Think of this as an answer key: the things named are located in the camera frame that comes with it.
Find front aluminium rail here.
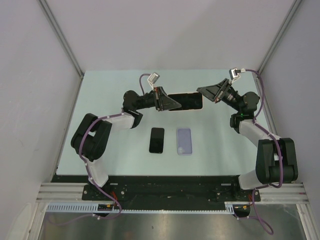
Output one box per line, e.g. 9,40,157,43
36,182,309,204

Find left aluminium frame post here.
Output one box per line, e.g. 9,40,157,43
36,0,84,80

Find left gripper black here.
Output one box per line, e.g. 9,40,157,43
135,87,182,112

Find grey slotted cable duct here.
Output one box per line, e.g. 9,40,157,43
46,202,251,214

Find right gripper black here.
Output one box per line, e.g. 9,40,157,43
196,78,242,113

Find aluminium frame post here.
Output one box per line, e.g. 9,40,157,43
257,0,305,74
36,0,84,80

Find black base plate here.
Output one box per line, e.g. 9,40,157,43
51,175,261,210

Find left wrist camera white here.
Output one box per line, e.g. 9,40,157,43
147,72,160,89

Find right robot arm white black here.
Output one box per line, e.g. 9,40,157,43
197,78,299,201

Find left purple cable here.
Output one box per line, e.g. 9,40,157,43
47,73,153,227

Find right side aluminium rail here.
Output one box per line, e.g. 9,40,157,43
252,70,320,240

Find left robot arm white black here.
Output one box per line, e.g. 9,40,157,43
70,86,182,200

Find lilac silicone phone case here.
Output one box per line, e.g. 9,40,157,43
176,128,193,156

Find aluminium rail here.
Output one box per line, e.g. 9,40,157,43
36,182,309,204
252,70,320,240

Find right aluminium frame post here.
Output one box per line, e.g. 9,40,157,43
257,0,305,74

